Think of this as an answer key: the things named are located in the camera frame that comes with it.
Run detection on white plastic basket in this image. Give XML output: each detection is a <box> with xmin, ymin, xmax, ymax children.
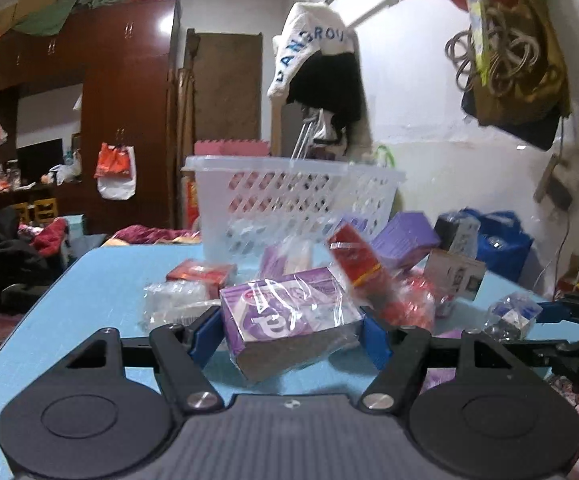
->
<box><xmin>182</xmin><ymin>155</ymin><xmax>406</xmax><ymax>273</ymax></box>

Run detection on dark blue hanging bag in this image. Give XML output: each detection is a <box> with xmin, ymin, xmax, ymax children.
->
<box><xmin>462</xmin><ymin>85</ymin><xmax>563</xmax><ymax>151</ymax></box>

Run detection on tall red box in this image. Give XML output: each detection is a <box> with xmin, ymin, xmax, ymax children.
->
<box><xmin>328</xmin><ymin>222</ymin><xmax>395</xmax><ymax>311</ymax></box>

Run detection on small red box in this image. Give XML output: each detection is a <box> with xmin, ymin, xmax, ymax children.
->
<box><xmin>166</xmin><ymin>259</ymin><xmax>238</xmax><ymax>301</ymax></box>

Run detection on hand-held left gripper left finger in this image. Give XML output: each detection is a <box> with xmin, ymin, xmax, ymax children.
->
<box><xmin>60</xmin><ymin>305</ymin><xmax>224</xmax><ymax>413</ymax></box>

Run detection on pink tissue pack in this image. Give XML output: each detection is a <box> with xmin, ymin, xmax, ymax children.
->
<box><xmin>260</xmin><ymin>240</ymin><xmax>315</xmax><ymax>281</ymax></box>

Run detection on white cloth blue letters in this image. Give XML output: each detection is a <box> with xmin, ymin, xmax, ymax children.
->
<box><xmin>267</xmin><ymin>2</ymin><xmax>357</xmax><ymax>106</ymax></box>

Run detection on brown hanging bag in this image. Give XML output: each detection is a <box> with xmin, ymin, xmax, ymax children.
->
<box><xmin>462</xmin><ymin>0</ymin><xmax>570</xmax><ymax>126</ymax></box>

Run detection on red blanket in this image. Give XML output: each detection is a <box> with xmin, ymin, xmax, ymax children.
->
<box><xmin>102</xmin><ymin>225</ymin><xmax>203</xmax><ymax>247</ymax></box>

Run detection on wooden wardrobe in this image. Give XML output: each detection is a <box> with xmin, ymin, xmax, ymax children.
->
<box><xmin>0</xmin><ymin>0</ymin><xmax>180</xmax><ymax>233</ymax></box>

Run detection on black garment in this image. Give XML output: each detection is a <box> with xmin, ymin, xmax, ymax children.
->
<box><xmin>284</xmin><ymin>52</ymin><xmax>365</xmax><ymax>126</ymax></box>

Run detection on brown wooden board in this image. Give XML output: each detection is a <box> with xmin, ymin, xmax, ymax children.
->
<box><xmin>192</xmin><ymin>32</ymin><xmax>263</xmax><ymax>143</ymax></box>

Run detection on red white plastic bag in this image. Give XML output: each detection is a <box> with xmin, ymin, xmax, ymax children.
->
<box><xmin>94</xmin><ymin>142</ymin><xmax>136</xmax><ymax>201</ymax></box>

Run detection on metal hanger rods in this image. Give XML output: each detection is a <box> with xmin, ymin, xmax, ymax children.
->
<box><xmin>292</xmin><ymin>112</ymin><xmax>323</xmax><ymax>161</ymax></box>

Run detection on clear-wrapped cube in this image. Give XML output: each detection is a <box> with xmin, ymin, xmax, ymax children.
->
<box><xmin>484</xmin><ymin>291</ymin><xmax>543</xmax><ymax>342</ymax></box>

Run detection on television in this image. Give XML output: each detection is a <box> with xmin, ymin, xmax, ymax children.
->
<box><xmin>17</xmin><ymin>137</ymin><xmax>65</xmax><ymax>181</ymax></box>

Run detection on coil of beige rings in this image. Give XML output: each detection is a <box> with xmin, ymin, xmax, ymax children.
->
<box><xmin>444</xmin><ymin>7</ymin><xmax>543</xmax><ymax>96</ymax></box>

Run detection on green cloth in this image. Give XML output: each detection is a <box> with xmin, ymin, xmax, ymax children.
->
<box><xmin>12</xmin><ymin>0</ymin><xmax>140</xmax><ymax>36</ymax></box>

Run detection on dark clothes pile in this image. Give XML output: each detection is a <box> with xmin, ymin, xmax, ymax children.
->
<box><xmin>0</xmin><ymin>200</ymin><xmax>70</xmax><ymax>311</ymax></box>

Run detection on red plastic-wrapped packet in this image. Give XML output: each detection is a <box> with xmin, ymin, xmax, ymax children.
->
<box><xmin>379</xmin><ymin>270</ymin><xmax>440</xmax><ymax>333</ymax></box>

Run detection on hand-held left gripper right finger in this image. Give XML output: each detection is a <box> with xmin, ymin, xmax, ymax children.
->
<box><xmin>359</xmin><ymin>305</ymin><xmax>525</xmax><ymax>413</ymax></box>

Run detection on pink foam mat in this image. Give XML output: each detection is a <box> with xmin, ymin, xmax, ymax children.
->
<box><xmin>194</xmin><ymin>140</ymin><xmax>273</xmax><ymax>158</ymax></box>

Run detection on purple tissue pack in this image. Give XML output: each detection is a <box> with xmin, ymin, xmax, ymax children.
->
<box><xmin>369</xmin><ymin>211</ymin><xmax>443</xmax><ymax>271</ymax></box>
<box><xmin>220</xmin><ymin>267</ymin><xmax>365</xmax><ymax>386</ymax></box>

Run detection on wooden sticks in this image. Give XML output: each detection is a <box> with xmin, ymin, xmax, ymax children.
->
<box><xmin>177</xmin><ymin>30</ymin><xmax>198</xmax><ymax>161</ymax></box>

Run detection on purple packet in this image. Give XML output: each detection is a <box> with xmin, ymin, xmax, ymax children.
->
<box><xmin>419</xmin><ymin>330</ymin><xmax>465</xmax><ymax>396</ymax></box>

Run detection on clear plastic packet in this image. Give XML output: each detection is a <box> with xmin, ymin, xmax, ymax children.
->
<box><xmin>143</xmin><ymin>280</ymin><xmax>223</xmax><ymax>333</ymax></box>

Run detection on black white box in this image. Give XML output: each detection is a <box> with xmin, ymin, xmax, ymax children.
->
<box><xmin>434</xmin><ymin>210</ymin><xmax>483</xmax><ymax>266</ymax></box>

